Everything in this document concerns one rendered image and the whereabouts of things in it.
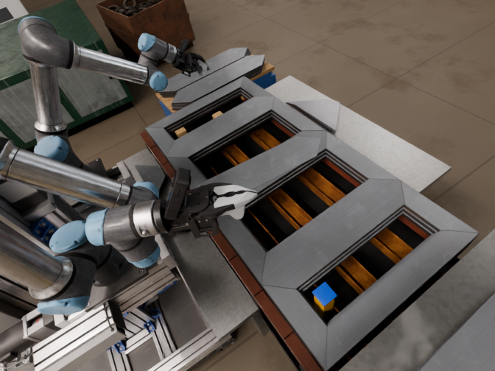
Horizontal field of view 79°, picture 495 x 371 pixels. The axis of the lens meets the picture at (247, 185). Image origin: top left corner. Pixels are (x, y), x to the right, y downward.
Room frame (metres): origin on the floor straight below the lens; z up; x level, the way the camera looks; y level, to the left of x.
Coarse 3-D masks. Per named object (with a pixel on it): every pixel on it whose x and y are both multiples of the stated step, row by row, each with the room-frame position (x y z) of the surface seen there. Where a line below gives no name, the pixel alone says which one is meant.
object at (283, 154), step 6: (282, 144) 1.11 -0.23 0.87; (270, 150) 1.09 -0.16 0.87; (276, 150) 1.08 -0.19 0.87; (282, 150) 1.07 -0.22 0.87; (288, 150) 1.06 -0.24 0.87; (276, 156) 1.04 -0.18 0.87; (282, 156) 1.03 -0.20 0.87; (288, 156) 1.02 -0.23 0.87; (294, 156) 1.01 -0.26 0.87; (282, 162) 0.99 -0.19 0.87; (288, 162) 0.98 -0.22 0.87; (294, 162) 0.97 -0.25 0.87; (300, 162) 0.96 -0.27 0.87; (288, 168) 0.94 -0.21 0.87
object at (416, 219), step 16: (224, 96) 1.68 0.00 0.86; (208, 112) 1.61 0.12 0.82; (272, 112) 1.41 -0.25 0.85; (176, 128) 1.52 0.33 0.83; (240, 128) 1.33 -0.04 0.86; (288, 128) 1.26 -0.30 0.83; (224, 144) 1.27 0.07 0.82; (320, 144) 1.04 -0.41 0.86; (192, 160) 1.20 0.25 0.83; (320, 160) 0.98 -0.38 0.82; (336, 160) 0.93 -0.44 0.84; (288, 176) 0.91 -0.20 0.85; (352, 176) 0.83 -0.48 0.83; (272, 192) 0.86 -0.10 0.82; (400, 208) 0.59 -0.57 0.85; (384, 224) 0.54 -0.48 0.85; (416, 224) 0.52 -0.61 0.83; (256, 240) 0.62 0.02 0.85; (368, 240) 0.50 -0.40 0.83; (240, 256) 0.56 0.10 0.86; (320, 272) 0.42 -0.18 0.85; (288, 288) 0.39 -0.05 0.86; (304, 288) 0.39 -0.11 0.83; (368, 288) 0.33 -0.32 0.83; (352, 304) 0.29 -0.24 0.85; (384, 320) 0.22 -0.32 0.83
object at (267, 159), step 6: (258, 156) 1.07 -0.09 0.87; (264, 156) 1.06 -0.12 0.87; (270, 156) 1.05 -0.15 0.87; (264, 162) 1.02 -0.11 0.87; (270, 162) 1.01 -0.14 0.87; (276, 162) 1.00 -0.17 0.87; (270, 168) 0.97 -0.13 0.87; (276, 168) 0.96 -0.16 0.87; (282, 168) 0.95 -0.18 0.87; (270, 174) 0.93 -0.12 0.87; (276, 174) 0.92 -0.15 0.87
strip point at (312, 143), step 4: (296, 136) 1.14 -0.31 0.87; (300, 136) 1.13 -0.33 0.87; (300, 140) 1.11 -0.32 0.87; (304, 140) 1.10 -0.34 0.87; (308, 140) 1.09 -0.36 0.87; (312, 140) 1.08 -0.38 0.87; (316, 140) 1.08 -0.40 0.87; (304, 144) 1.07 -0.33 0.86; (308, 144) 1.06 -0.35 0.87; (312, 144) 1.05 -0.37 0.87; (316, 144) 1.05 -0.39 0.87; (308, 148) 1.04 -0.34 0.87; (312, 148) 1.03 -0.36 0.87; (316, 148) 1.02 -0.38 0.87; (316, 152) 0.99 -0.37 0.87
